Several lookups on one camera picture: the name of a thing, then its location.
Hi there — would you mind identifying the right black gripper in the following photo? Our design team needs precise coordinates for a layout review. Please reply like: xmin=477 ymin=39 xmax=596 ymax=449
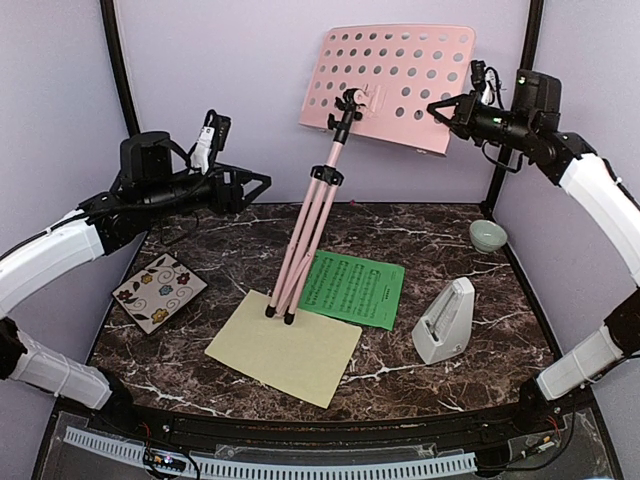
xmin=428 ymin=86 xmax=538 ymax=150

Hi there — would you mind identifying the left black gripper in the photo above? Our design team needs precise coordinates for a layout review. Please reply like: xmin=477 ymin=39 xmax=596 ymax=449
xmin=141 ymin=159 xmax=271 ymax=221

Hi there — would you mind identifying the pink perforated music stand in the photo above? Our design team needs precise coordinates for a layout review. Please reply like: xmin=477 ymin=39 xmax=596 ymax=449
xmin=265 ymin=24 xmax=476 ymax=324

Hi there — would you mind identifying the green sheet music page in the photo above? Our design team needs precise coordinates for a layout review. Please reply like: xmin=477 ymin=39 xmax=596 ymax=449
xmin=298 ymin=250 xmax=405 ymax=331

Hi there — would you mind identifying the yellow paper sheet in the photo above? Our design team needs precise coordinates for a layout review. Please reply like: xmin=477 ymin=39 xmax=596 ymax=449
xmin=205 ymin=290 xmax=362 ymax=409

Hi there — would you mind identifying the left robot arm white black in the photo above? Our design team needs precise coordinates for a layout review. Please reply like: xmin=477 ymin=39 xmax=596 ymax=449
xmin=1 ymin=127 xmax=271 ymax=436

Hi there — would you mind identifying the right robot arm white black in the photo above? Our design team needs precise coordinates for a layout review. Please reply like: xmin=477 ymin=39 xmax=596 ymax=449
xmin=426 ymin=69 xmax=639 ymax=434

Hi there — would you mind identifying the pale green ceramic bowl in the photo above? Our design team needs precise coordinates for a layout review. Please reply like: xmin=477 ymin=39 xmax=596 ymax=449
xmin=469 ymin=220 xmax=508 ymax=254

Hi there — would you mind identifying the floral square tile coaster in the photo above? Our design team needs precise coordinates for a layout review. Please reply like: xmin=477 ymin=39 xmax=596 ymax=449
xmin=112 ymin=253 xmax=207 ymax=335

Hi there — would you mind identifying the white metronome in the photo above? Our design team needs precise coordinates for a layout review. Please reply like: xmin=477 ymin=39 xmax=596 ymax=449
xmin=412 ymin=277 xmax=475 ymax=365

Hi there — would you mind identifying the small circuit board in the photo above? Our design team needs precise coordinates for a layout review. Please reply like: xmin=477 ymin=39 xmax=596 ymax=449
xmin=143 ymin=450 xmax=186 ymax=473

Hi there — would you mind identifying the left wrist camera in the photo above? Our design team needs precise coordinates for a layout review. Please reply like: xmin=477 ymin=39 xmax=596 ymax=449
xmin=188 ymin=109 xmax=231 ymax=174

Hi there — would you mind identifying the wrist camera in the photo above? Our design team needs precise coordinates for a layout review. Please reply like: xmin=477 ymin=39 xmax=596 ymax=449
xmin=470 ymin=60 xmax=504 ymax=108
xmin=188 ymin=109 xmax=231 ymax=174

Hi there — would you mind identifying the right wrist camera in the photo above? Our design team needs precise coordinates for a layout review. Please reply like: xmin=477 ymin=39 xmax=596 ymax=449
xmin=470 ymin=60 xmax=504 ymax=108

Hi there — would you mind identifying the right black frame post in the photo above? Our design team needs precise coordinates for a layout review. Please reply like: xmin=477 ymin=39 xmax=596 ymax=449
xmin=482 ymin=0 xmax=545 ymax=216

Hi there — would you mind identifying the black frame post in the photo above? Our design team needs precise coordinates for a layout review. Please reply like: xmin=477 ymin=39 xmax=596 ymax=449
xmin=482 ymin=0 xmax=545 ymax=216
xmin=99 ymin=0 xmax=141 ymax=136

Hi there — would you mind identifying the left black frame post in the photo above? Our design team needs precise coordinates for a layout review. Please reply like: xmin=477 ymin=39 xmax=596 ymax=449
xmin=99 ymin=0 xmax=141 ymax=136

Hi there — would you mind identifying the black front rail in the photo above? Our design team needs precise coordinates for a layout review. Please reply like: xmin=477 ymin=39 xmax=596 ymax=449
xmin=134 ymin=405 xmax=520 ymax=449

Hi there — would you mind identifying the grey slotted cable duct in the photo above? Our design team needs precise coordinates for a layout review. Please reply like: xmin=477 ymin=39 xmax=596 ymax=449
xmin=63 ymin=427 xmax=477 ymax=479

